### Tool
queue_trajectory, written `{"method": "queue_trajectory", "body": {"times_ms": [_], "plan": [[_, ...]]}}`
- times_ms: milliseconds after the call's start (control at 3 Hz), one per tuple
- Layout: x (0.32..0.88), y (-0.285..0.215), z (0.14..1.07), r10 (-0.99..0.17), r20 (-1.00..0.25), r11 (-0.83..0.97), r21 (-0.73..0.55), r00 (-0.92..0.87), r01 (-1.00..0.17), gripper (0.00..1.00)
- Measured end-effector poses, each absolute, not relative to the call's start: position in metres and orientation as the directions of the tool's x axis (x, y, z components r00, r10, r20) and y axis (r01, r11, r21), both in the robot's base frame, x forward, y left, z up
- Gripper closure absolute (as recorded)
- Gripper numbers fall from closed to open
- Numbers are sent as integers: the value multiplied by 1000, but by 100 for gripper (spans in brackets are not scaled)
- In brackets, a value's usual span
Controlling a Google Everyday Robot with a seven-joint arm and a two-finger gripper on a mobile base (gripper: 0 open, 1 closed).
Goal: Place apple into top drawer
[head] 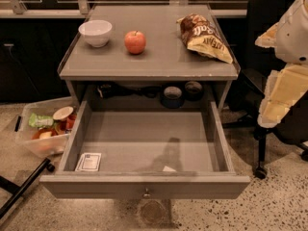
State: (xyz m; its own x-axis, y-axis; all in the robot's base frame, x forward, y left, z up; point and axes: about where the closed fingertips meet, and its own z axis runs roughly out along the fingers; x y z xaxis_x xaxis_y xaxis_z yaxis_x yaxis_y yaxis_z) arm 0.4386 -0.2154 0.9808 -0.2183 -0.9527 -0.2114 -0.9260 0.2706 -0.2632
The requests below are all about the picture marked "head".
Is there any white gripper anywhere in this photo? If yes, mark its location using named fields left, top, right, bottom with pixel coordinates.
left=255, top=0, right=308, bottom=128

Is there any red apple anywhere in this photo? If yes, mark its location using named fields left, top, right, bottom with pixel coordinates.
left=124, top=31, right=146, bottom=55

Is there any grey cabinet with glass top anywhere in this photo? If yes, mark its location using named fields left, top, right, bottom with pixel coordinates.
left=59, top=5, right=240, bottom=107

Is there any small metal drawer knob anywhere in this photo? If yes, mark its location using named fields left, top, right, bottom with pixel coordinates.
left=142, top=188, right=151, bottom=199

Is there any open grey top drawer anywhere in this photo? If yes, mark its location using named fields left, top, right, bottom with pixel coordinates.
left=40, top=101, right=250, bottom=199

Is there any white card in drawer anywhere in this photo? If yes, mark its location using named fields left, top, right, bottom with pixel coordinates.
left=75, top=153, right=101, bottom=171

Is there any black office chair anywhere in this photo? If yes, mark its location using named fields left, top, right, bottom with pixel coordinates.
left=227, top=0, right=308, bottom=179

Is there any brown yellow chip bag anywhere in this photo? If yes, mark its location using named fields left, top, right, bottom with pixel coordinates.
left=176, top=13, right=233, bottom=64

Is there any dark round can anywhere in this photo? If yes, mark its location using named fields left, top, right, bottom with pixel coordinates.
left=185, top=81, right=204, bottom=101

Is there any dark blue round container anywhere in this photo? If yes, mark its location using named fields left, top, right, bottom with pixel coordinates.
left=161, top=86, right=184, bottom=109

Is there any small white paper scrap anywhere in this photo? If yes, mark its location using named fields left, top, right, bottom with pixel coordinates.
left=163, top=166, right=176, bottom=172

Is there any white ceramic bowl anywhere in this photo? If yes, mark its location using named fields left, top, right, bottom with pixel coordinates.
left=78, top=20, right=113, bottom=47

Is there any tan round lid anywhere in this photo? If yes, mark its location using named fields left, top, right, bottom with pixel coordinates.
left=53, top=106, right=73, bottom=120

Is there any clear plastic storage bin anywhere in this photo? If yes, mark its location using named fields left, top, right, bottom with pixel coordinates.
left=16, top=97, right=76, bottom=158

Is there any green snack bag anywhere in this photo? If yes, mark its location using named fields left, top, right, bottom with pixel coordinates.
left=28, top=113, right=54, bottom=128

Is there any black metal stand leg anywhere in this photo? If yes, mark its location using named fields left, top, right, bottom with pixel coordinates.
left=0, top=158, right=55, bottom=218

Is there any black cable bundle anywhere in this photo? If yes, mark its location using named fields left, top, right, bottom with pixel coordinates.
left=95, top=82, right=162, bottom=100

